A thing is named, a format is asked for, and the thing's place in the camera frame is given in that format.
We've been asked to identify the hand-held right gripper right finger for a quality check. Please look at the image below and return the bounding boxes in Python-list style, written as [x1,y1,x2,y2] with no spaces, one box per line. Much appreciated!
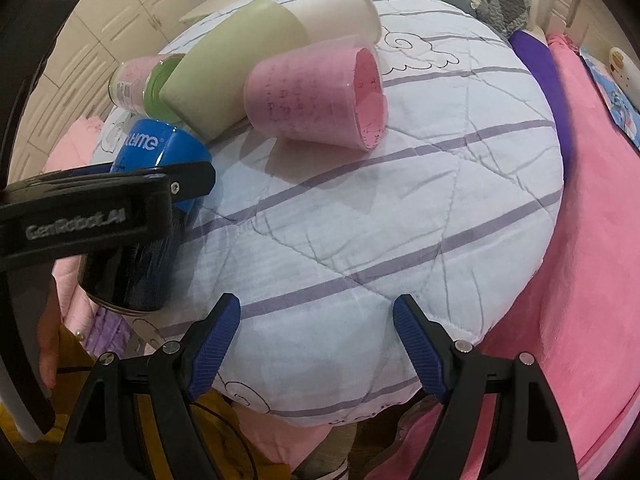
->
[392,294,581,480]

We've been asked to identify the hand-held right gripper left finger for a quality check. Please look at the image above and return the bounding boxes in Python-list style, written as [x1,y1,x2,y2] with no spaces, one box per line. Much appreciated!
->
[52,292,242,480]

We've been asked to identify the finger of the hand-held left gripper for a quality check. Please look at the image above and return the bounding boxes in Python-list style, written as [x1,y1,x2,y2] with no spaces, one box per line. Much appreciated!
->
[165,160,217,207]

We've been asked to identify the blue cup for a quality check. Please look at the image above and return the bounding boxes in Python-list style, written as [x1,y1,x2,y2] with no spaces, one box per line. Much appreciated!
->
[79,117,217,317]

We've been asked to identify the light green cup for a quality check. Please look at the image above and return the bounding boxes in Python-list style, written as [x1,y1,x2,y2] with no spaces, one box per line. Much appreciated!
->
[159,0,311,142]

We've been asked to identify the pink cup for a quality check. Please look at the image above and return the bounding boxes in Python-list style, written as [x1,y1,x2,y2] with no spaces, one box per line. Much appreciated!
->
[243,46,389,152]

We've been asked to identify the cream white cup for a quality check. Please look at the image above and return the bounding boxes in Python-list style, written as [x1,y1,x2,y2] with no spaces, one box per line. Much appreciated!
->
[287,0,384,44]

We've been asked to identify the person's left hand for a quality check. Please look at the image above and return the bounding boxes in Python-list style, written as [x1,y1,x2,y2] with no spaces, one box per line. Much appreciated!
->
[37,280,66,392]

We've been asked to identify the light pink quilt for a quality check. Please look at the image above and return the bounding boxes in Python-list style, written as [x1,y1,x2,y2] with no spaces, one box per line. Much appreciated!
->
[44,119,132,361]

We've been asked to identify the yellow cloth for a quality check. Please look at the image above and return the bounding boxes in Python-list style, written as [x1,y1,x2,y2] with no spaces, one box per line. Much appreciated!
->
[0,327,292,480]

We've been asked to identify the clear bottle green cap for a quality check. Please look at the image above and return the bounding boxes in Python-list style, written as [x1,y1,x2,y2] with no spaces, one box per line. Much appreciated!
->
[108,54,187,122]

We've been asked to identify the white striped quilted cushion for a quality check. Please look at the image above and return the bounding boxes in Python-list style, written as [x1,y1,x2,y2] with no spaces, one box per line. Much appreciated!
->
[90,0,567,429]

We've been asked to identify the beige panelled wardrobe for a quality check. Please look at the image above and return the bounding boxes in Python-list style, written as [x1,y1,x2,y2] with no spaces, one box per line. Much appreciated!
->
[7,0,243,183]

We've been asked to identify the pink fleece blanket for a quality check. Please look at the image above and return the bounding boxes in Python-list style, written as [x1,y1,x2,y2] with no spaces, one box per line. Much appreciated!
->
[365,34,640,480]

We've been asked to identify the purple cloth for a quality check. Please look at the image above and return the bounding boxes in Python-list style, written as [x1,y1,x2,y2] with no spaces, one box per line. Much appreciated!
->
[507,29,567,171]

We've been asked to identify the blue printed booklet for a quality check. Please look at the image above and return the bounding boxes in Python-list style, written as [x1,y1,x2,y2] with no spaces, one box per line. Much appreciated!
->
[579,47,640,150]

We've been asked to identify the white round toy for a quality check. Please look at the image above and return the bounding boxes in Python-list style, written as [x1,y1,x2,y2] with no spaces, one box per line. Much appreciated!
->
[608,47,640,89]

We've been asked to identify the white nightstand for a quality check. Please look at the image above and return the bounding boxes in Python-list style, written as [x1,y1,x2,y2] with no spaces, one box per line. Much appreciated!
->
[549,0,593,37]

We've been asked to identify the black cable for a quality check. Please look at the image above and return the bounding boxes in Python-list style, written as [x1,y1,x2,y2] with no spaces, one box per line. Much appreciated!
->
[197,394,262,480]

